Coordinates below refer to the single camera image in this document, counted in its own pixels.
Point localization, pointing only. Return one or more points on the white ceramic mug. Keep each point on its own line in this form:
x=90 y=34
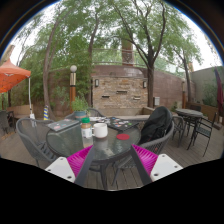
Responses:
x=100 y=130

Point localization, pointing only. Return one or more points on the orange patio umbrella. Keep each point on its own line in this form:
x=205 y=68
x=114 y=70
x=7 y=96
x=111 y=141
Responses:
x=11 y=75

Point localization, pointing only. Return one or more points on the folded maroon umbrella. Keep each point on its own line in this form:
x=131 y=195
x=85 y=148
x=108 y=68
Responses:
x=219 y=93

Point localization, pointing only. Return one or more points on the grey wicker chair right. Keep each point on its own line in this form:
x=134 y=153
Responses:
x=154 y=146

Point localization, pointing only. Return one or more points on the potted green plant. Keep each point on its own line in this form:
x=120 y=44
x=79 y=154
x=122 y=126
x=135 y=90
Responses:
x=79 y=104

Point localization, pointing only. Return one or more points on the grey laptop with stickers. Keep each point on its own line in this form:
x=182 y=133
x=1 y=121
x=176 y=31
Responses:
x=62 y=124

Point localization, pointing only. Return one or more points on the plastic bottle green cap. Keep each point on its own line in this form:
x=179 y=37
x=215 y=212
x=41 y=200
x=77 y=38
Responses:
x=86 y=130

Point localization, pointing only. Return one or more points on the black laptop with stickers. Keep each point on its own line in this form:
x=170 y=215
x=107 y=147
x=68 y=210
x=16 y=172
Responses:
x=120 y=124

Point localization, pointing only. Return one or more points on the globe lamp post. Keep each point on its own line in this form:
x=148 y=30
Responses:
x=73 y=70

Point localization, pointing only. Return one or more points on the black metal chair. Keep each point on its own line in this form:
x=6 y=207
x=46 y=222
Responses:
x=202 y=127

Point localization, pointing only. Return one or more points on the round glass patio table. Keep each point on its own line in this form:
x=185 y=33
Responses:
x=107 y=150

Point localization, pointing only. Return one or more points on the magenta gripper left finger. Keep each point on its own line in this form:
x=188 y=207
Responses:
x=75 y=167

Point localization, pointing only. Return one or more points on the grey wicker chair left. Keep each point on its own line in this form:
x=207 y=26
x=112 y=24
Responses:
x=33 y=135

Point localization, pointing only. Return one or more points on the black backpack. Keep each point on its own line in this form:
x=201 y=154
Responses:
x=157 y=125

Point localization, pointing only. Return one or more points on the red round coaster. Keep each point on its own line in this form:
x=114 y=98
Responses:
x=123 y=136

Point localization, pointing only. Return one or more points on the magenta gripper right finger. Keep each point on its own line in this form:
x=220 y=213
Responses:
x=152 y=167

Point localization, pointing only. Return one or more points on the round background patio table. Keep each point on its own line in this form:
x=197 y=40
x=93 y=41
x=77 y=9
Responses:
x=191 y=117

